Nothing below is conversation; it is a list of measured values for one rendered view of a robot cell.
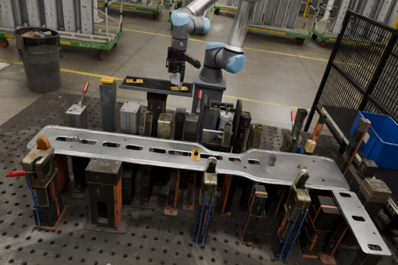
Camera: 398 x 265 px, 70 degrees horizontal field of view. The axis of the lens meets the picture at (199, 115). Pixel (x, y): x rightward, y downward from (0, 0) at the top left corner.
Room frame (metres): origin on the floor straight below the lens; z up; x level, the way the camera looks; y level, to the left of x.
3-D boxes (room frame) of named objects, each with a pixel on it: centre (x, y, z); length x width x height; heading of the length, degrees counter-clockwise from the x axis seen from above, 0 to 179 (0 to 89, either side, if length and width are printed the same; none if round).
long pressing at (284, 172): (1.01, 0.01, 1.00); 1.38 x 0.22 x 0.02; 92
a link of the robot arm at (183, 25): (1.33, 0.14, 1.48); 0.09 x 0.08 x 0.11; 134
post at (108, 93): (1.34, 0.49, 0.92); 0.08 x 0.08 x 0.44; 2
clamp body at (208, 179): (0.85, -0.08, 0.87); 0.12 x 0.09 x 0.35; 2
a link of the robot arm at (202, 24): (1.41, 0.08, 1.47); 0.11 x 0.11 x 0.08; 44
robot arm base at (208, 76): (1.69, -0.04, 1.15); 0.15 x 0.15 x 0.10
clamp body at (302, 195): (0.83, -0.43, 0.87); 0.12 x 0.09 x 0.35; 2
